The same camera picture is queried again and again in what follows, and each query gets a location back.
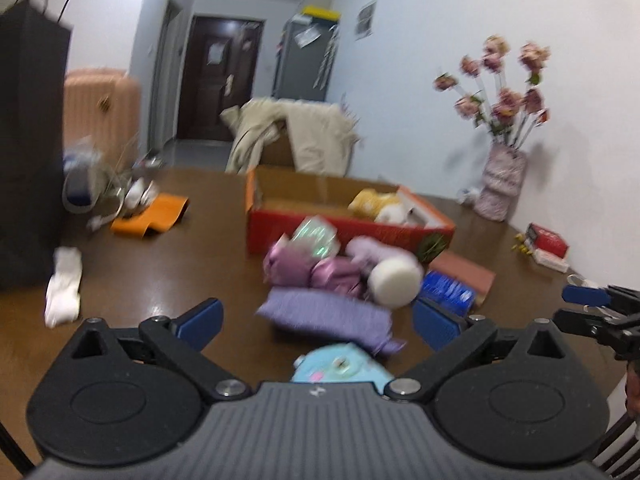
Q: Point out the yellow small candies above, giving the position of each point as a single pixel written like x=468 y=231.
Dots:
x=522 y=245

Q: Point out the white foam cylinder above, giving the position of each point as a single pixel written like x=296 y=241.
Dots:
x=395 y=282

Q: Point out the white blue device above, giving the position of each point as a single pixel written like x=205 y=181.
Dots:
x=86 y=178

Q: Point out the wall vent panel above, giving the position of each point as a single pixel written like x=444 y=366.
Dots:
x=364 y=23

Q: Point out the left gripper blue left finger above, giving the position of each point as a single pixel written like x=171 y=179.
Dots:
x=200 y=325

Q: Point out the pink artificial flowers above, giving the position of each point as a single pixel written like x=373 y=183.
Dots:
x=508 y=115

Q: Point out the white small toy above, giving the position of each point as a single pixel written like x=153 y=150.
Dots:
x=141 y=194

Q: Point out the brown chair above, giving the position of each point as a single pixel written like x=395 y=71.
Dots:
x=279 y=152

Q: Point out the blue tissue pack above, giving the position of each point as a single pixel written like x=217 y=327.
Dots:
x=448 y=292

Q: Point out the dark wooden door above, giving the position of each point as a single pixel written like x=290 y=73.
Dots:
x=218 y=73

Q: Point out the small white box by vase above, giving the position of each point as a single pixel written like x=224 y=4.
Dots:
x=469 y=197

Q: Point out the pink satin pouch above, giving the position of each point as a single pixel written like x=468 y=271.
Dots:
x=290 y=265

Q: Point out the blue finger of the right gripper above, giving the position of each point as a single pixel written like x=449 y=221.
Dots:
x=586 y=296

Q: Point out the orange cloth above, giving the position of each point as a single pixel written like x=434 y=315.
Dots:
x=158 y=218

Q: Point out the purple knitted cloth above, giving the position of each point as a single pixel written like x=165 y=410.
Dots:
x=333 y=317

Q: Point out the yellow box on fridge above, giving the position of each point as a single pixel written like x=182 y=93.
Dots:
x=321 y=13

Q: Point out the white red small box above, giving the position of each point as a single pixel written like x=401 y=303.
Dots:
x=550 y=261

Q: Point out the light blue plush toy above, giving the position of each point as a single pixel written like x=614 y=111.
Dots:
x=340 y=363

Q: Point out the red orange cardboard box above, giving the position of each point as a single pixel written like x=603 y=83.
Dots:
x=278 y=200

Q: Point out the iridescent green pouch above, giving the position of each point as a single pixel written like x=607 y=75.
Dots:
x=317 y=238

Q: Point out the brown pink box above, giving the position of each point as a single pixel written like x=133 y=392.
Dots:
x=466 y=272

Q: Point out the white plush toy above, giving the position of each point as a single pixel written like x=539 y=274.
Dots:
x=395 y=215

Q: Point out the grey refrigerator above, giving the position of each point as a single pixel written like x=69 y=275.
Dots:
x=304 y=60

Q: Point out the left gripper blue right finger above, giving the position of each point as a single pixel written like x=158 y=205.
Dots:
x=436 y=325

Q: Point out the red cigarette box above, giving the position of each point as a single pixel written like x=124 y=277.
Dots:
x=540 y=238

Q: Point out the pink suitcase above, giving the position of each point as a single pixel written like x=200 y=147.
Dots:
x=102 y=108

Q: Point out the pink textured vase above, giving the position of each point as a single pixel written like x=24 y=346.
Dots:
x=502 y=179

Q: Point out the beige coat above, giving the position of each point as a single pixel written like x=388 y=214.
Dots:
x=321 y=135

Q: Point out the yellow plush toy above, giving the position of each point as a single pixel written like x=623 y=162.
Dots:
x=368 y=203

